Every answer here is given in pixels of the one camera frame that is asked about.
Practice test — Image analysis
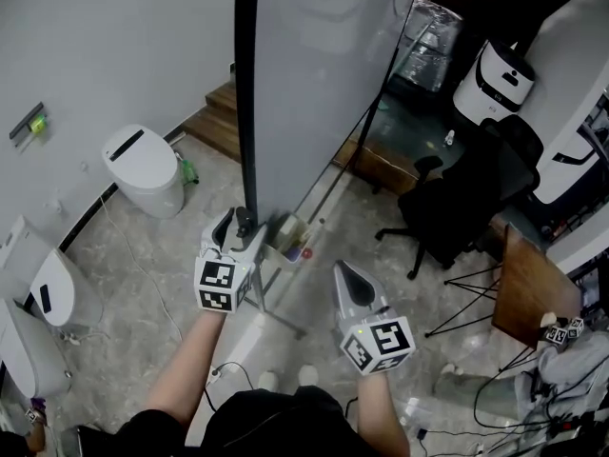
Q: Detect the person's black clothing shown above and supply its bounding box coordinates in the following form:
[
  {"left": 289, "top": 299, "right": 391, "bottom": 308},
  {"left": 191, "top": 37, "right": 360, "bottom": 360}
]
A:
[{"left": 75, "top": 386, "right": 405, "bottom": 457}]

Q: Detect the green plastic bottle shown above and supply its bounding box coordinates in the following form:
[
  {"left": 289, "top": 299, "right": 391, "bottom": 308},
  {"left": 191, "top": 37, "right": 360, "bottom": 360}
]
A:
[{"left": 180, "top": 158, "right": 200, "bottom": 186}]

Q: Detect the black office chair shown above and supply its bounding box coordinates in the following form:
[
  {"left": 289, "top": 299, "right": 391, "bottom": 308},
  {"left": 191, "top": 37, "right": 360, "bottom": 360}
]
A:
[{"left": 374, "top": 114, "right": 544, "bottom": 280}]

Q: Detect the black cable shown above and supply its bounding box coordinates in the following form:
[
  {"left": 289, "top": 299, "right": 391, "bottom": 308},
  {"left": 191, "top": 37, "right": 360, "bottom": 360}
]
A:
[{"left": 204, "top": 362, "right": 256, "bottom": 413}]

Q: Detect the person's right white shoe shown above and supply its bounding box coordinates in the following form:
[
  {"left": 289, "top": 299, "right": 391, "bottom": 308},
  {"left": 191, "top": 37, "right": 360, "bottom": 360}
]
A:
[{"left": 297, "top": 364, "right": 320, "bottom": 389}]

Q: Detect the white paper sheet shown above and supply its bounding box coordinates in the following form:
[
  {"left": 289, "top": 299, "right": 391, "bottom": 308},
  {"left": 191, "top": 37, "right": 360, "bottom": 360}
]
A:
[{"left": 402, "top": 397, "right": 432, "bottom": 427}]

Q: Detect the plastic-wrapped furniture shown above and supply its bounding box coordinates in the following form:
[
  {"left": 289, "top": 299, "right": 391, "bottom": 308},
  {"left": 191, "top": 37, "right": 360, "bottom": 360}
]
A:
[{"left": 387, "top": 0, "right": 465, "bottom": 99}]

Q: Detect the wooden staircase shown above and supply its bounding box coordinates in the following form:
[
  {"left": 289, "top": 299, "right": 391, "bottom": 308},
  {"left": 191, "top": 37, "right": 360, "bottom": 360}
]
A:
[{"left": 183, "top": 81, "right": 242, "bottom": 164}]

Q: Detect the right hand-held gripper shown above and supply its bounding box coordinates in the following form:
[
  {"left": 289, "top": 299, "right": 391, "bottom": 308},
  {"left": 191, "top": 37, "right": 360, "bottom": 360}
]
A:
[{"left": 331, "top": 260, "right": 417, "bottom": 377}]

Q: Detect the translucent whiteboard accessory box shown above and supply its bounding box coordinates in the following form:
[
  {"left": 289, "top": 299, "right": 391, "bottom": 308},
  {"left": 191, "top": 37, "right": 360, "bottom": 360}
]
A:
[{"left": 263, "top": 211, "right": 313, "bottom": 266}]

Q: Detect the wooden table with wire legs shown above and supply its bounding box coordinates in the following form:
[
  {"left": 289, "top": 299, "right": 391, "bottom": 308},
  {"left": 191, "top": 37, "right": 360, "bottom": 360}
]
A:
[{"left": 424, "top": 223, "right": 584, "bottom": 366}]

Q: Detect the white toilet with tank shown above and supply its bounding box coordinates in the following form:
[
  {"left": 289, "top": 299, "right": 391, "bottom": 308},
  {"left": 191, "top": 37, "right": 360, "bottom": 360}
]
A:
[{"left": 0, "top": 214, "right": 104, "bottom": 328}]

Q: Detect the long white toilet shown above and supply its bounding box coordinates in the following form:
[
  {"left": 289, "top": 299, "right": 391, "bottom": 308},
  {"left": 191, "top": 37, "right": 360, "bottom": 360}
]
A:
[{"left": 0, "top": 297, "right": 72, "bottom": 399}]

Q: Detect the black-framed whiteboard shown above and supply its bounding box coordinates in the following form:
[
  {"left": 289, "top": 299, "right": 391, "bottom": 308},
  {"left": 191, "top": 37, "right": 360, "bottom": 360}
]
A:
[{"left": 233, "top": 0, "right": 424, "bottom": 340}]

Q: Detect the black power strip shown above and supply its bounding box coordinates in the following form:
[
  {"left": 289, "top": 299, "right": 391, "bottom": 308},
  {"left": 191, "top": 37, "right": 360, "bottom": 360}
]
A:
[{"left": 546, "top": 416, "right": 600, "bottom": 437}]

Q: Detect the white delivery robot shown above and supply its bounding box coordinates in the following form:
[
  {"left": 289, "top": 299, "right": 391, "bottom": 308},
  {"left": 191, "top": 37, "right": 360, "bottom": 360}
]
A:
[{"left": 452, "top": 39, "right": 537, "bottom": 126}]

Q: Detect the grey wall shelf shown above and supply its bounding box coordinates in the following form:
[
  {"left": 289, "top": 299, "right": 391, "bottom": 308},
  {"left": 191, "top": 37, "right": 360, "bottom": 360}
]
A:
[{"left": 9, "top": 101, "right": 47, "bottom": 147}]

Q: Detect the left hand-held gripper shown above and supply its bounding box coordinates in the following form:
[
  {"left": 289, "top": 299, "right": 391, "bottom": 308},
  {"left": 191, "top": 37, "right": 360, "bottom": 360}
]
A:
[{"left": 193, "top": 207, "right": 269, "bottom": 313}]

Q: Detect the person's left forearm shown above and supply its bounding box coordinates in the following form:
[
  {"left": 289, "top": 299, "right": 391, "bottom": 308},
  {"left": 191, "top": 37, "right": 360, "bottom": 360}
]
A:
[{"left": 145, "top": 309, "right": 227, "bottom": 430}]

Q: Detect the white and black robot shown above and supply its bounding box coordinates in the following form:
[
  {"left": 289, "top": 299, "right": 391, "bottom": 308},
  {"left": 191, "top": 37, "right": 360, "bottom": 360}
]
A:
[{"left": 530, "top": 121, "right": 603, "bottom": 209}]

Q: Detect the round white toilet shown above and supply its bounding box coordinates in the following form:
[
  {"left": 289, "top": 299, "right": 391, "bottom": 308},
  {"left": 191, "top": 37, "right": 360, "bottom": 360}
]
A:
[{"left": 101, "top": 124, "right": 186, "bottom": 220}]

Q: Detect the person's right forearm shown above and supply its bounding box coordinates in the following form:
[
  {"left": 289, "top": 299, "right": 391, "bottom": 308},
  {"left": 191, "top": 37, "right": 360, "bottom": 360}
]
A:
[{"left": 356, "top": 373, "right": 411, "bottom": 457}]

